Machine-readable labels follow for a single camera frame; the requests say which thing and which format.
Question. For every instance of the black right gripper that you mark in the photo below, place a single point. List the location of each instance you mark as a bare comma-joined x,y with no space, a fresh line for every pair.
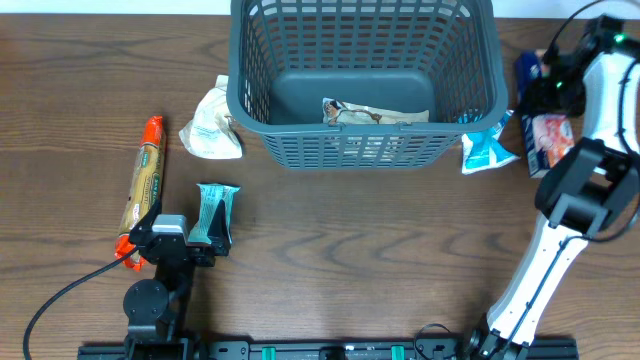
541,100

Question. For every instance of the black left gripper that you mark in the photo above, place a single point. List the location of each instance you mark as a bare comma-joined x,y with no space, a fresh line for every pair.
206,256

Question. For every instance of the mint green snack bar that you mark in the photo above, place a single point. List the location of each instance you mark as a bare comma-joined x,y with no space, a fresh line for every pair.
212,197

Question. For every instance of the multicolour tissue pack box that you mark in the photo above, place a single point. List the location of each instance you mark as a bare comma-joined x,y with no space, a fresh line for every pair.
547,136

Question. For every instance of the teal white pouch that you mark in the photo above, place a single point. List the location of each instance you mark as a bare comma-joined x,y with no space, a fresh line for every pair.
483,151

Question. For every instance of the brown photo snack bag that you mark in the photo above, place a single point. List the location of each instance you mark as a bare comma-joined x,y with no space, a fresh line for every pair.
339,112

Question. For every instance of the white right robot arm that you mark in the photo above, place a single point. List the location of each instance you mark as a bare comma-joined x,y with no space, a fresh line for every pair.
582,195

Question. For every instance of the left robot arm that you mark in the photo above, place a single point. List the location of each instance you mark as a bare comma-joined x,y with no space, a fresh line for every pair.
156,308

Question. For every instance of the spaghetti pack red ends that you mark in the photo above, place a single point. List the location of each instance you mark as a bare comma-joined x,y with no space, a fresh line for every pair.
146,182

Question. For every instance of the beige crumpled paper pouch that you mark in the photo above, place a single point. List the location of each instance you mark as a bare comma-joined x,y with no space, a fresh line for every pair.
209,134

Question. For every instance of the grey plastic slotted basket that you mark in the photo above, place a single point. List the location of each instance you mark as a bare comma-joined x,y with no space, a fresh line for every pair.
286,56

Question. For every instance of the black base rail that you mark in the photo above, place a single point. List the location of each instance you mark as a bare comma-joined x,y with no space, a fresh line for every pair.
424,348

